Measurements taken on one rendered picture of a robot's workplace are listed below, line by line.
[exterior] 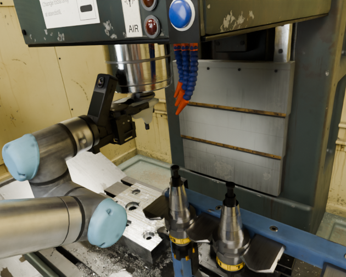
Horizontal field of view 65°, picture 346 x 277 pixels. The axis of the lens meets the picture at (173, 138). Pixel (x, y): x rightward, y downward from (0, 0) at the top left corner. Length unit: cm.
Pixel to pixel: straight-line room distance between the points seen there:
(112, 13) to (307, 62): 71
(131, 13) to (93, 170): 141
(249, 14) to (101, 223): 38
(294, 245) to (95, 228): 32
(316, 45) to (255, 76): 20
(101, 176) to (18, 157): 121
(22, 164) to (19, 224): 14
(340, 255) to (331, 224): 105
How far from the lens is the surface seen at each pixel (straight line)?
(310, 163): 110
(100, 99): 61
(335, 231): 157
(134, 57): 62
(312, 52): 98
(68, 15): 51
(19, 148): 53
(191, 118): 120
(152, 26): 37
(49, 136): 55
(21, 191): 166
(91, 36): 47
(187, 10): 33
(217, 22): 35
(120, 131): 63
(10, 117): 163
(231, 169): 120
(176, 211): 53
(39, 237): 43
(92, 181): 168
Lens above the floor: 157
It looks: 23 degrees down
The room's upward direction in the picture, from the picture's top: 5 degrees counter-clockwise
